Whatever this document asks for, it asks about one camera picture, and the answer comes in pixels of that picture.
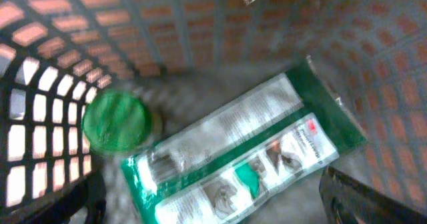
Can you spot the green lid jar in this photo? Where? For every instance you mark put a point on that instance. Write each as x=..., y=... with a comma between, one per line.
x=120, y=123

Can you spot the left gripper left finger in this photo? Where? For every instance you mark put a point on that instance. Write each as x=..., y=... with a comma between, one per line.
x=89, y=194

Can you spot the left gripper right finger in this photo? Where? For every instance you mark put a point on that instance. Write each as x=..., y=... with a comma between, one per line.
x=346, y=200

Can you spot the green white 3M packet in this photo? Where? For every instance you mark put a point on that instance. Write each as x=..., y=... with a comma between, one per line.
x=221, y=168

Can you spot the grey plastic mesh basket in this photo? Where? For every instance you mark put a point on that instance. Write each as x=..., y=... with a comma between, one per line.
x=188, y=58

